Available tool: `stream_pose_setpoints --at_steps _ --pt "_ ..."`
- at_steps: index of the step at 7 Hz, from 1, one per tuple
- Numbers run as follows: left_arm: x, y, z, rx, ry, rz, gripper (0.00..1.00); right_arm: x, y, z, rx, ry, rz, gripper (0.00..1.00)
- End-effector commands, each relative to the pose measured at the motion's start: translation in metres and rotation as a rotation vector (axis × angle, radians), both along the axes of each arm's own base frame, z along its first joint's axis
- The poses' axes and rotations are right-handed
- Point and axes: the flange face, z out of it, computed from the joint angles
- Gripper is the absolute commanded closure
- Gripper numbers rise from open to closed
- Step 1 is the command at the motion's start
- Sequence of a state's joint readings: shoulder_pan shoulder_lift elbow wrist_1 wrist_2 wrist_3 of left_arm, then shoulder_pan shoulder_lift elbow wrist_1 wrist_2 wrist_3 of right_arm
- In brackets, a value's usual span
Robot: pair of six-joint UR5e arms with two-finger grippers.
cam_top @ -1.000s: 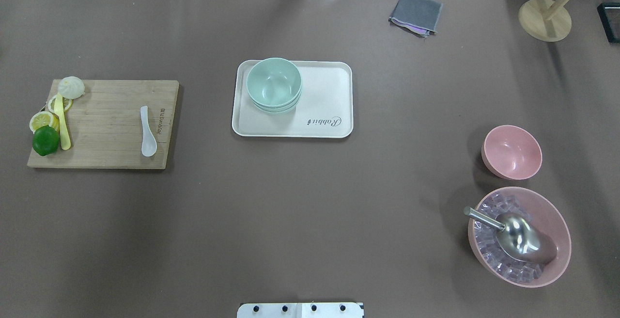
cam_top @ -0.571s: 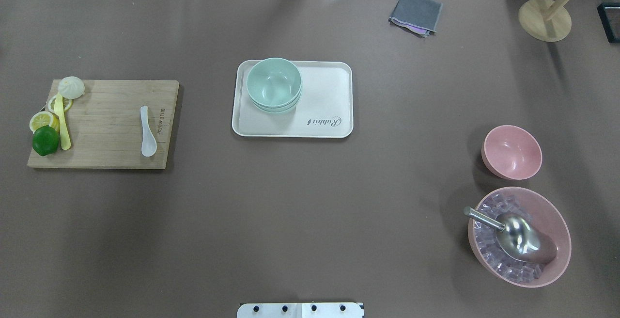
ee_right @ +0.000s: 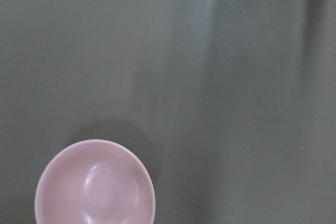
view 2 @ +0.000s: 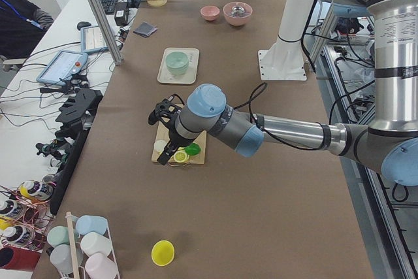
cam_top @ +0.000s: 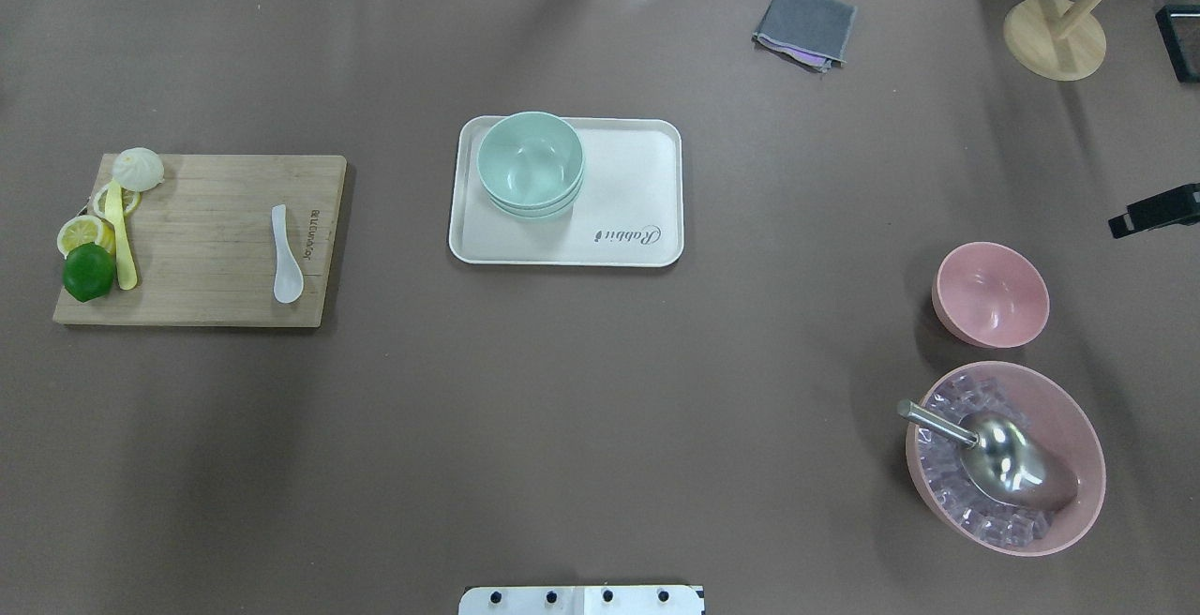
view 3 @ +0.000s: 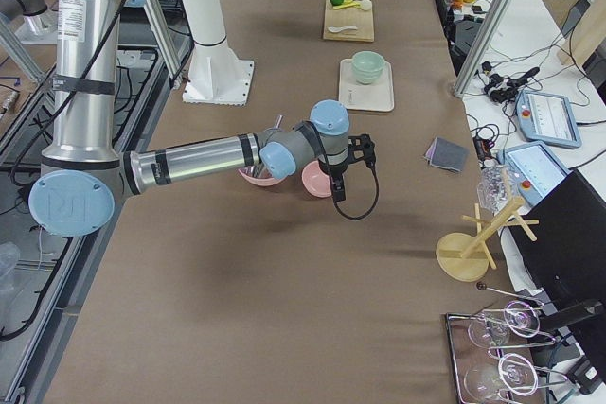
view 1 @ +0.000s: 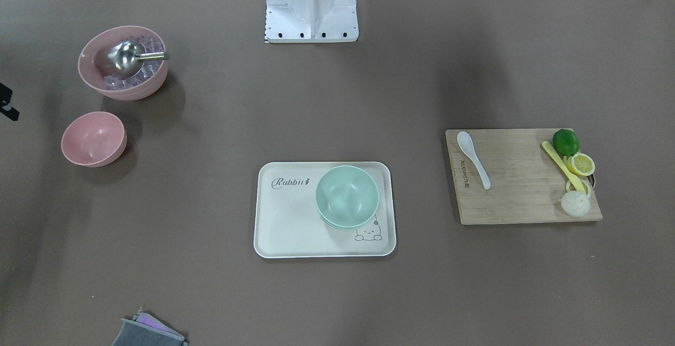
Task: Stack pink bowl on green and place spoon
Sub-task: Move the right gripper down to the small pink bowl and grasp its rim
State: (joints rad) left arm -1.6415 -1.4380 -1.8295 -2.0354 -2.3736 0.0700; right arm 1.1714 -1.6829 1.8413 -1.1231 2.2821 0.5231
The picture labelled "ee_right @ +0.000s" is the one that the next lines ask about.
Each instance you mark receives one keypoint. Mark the small pink bowl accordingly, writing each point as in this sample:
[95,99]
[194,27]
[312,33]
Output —
[95,181]

